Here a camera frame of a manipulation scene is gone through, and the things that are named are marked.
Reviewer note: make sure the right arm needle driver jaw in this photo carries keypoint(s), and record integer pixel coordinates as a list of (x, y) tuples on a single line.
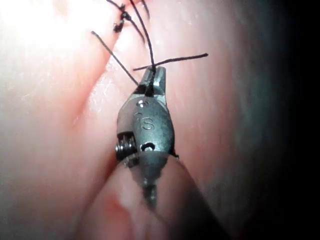
[(160, 82), (143, 83)]

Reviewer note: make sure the right arm needle driver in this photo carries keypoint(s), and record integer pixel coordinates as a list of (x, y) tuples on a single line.
[(150, 125)]

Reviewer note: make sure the black stitching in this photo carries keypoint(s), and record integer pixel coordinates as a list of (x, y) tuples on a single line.
[(122, 18)]

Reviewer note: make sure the tissue pad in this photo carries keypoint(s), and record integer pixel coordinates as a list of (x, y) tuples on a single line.
[(62, 112)]

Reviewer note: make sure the black thread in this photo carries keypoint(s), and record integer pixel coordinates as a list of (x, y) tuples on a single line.
[(147, 37)]

